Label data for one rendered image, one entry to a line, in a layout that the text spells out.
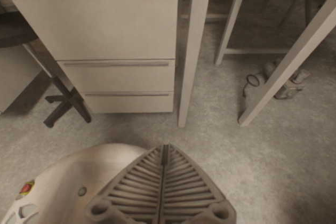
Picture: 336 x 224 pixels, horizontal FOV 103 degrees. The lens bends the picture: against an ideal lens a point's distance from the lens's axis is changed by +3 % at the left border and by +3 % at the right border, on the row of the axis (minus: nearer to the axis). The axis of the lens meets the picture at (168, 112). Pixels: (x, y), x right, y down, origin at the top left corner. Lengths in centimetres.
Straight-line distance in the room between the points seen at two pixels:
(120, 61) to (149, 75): 13
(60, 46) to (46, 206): 55
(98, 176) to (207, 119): 81
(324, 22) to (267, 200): 83
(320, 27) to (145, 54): 63
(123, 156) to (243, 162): 74
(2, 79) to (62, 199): 94
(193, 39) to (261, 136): 86
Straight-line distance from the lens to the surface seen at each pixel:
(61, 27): 65
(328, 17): 76
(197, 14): 54
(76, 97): 129
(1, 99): 135
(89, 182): 65
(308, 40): 78
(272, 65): 161
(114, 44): 60
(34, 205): 66
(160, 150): 16
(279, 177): 111
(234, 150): 103
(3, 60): 140
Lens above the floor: 87
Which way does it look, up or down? 53 degrees down
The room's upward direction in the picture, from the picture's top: straight up
